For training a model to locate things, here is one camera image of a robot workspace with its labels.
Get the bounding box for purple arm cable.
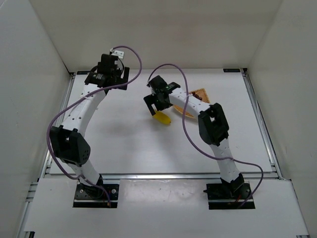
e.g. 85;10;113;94
147;63;264;209
47;45;143;208

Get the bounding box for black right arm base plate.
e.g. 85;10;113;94
204;182;255;210

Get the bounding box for dark red fake grapes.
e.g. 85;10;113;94
191;92;202;101

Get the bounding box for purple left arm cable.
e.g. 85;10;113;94
47;45;143;208

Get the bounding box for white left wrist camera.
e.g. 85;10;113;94
110;49;124;60

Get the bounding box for aluminium table frame rail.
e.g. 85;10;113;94
19;67;310;238

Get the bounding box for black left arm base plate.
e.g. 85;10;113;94
73;183;119;208

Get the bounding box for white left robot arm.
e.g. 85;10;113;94
47;48;132;188

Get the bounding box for yellow fake banana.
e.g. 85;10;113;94
152;111;171;125

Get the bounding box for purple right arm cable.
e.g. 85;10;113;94
147;63;264;209

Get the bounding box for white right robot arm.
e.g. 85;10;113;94
144;76;244;197

